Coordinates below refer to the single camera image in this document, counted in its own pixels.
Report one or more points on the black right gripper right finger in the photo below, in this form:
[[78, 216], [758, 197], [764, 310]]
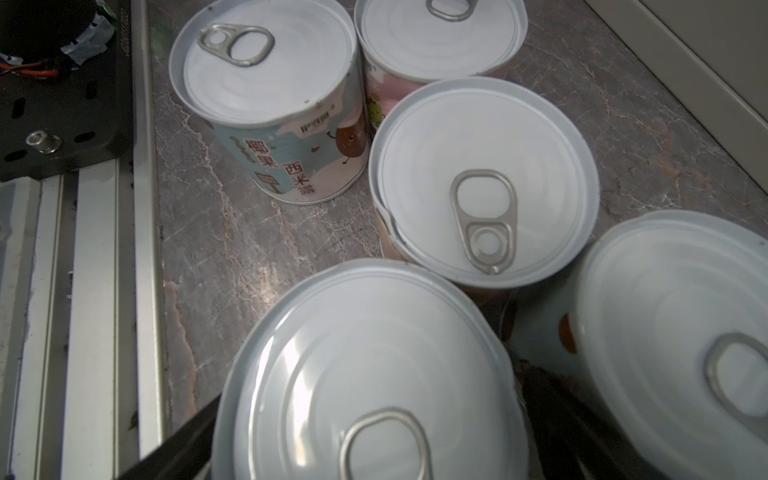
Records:
[[572, 441]]

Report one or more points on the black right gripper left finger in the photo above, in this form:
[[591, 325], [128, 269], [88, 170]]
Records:
[[184, 454]]

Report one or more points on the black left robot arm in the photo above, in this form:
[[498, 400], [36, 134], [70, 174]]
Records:
[[66, 86]]

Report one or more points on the white lid can blue label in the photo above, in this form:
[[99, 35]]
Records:
[[660, 328]]

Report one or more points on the grey metal cabinet box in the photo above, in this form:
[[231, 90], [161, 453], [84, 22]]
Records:
[[712, 55]]

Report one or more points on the white lid can pink label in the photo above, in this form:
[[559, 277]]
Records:
[[407, 44]]

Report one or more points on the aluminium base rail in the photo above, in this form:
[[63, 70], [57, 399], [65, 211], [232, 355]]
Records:
[[81, 345]]

